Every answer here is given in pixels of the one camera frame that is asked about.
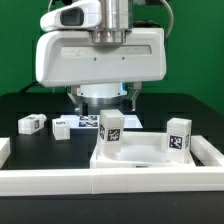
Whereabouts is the white marker base plate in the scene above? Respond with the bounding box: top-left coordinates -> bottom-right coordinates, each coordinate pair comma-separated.
61,115 -> 142,129

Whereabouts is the white left fence wall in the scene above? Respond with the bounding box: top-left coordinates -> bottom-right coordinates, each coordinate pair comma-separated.
0,138 -> 11,168

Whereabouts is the black cable bundle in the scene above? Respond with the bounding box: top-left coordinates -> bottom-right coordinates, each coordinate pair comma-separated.
19,81 -> 43,94

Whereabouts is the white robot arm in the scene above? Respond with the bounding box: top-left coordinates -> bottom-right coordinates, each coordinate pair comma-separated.
35,0 -> 170,115

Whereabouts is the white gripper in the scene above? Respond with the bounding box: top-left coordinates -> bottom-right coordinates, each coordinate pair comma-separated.
35,0 -> 166,116

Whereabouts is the white fence wall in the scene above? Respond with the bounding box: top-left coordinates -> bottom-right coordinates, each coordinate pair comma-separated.
191,136 -> 224,167
0,167 -> 224,196
0,138 -> 11,168

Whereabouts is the white front fence wall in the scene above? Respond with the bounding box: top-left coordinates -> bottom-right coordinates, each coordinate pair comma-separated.
0,167 -> 224,196

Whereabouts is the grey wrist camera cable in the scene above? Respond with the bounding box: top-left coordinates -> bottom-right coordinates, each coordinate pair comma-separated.
159,0 -> 175,38

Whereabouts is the white square tabletop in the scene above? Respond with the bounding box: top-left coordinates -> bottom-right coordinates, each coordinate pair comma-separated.
90,132 -> 195,168

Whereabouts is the white right fence wall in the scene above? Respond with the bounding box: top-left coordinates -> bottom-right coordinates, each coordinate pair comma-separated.
191,136 -> 224,167

